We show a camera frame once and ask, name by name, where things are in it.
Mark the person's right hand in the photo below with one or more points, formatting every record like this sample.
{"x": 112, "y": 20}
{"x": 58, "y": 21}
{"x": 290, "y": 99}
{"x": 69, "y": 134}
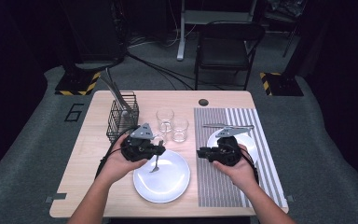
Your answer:
{"x": 242, "y": 174}

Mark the person's left hand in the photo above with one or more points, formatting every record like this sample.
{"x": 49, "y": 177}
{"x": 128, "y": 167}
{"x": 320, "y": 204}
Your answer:
{"x": 115, "y": 165}

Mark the striped grey white placemat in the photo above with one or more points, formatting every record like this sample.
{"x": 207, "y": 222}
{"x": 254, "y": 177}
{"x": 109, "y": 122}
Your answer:
{"x": 217, "y": 193}

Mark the crumpled grey plastic sheet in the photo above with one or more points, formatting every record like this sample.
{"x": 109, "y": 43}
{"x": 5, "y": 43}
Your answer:
{"x": 286, "y": 7}

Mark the silver table knife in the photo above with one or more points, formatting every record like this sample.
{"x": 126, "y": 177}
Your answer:
{"x": 211, "y": 126}

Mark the white round plate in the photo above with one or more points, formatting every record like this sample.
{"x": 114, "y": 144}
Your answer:
{"x": 248, "y": 143}
{"x": 167, "y": 183}

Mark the silver fork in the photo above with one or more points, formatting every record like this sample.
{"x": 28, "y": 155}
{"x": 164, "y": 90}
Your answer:
{"x": 157, "y": 161}

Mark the black cabinet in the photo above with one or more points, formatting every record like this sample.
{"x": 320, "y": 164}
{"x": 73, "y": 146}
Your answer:
{"x": 93, "y": 31}

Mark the grey tape tab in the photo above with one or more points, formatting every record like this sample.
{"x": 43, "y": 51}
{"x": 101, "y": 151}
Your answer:
{"x": 290, "y": 198}
{"x": 59, "y": 196}

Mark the clear drinking glass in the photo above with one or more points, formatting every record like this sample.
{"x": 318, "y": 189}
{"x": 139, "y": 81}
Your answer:
{"x": 180, "y": 130}
{"x": 161, "y": 139}
{"x": 164, "y": 116}

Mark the black folding chair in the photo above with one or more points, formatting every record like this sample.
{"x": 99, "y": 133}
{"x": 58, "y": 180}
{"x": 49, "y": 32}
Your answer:
{"x": 223, "y": 53}

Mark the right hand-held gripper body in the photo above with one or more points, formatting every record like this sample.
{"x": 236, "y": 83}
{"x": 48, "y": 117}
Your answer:
{"x": 228, "y": 152}

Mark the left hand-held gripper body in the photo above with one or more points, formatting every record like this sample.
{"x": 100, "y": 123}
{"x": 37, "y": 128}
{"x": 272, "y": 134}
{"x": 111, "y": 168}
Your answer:
{"x": 136, "y": 149}

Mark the white desk frame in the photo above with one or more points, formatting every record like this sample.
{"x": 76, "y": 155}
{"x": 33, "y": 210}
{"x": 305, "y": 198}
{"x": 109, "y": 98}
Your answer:
{"x": 180, "y": 37}

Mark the hazard-striped black stand base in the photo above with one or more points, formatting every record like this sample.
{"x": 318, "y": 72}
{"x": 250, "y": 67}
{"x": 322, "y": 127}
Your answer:
{"x": 284, "y": 85}
{"x": 74, "y": 84}

